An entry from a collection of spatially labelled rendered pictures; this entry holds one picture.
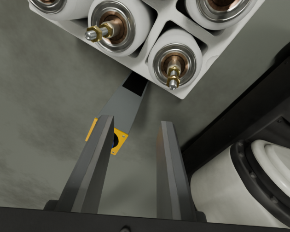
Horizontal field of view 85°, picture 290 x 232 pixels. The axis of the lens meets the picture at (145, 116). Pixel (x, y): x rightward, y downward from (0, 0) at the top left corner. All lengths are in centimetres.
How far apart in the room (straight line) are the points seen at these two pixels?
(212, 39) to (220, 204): 29
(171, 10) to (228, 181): 31
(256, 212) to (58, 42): 67
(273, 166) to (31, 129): 98
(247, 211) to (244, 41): 44
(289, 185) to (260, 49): 40
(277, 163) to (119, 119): 26
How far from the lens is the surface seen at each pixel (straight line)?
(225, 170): 30
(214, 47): 37
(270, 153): 30
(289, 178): 30
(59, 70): 71
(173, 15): 35
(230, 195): 29
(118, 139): 32
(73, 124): 83
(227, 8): 29
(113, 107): 35
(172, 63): 27
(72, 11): 33
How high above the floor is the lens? 53
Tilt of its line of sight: 54 degrees down
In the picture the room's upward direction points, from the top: 163 degrees counter-clockwise
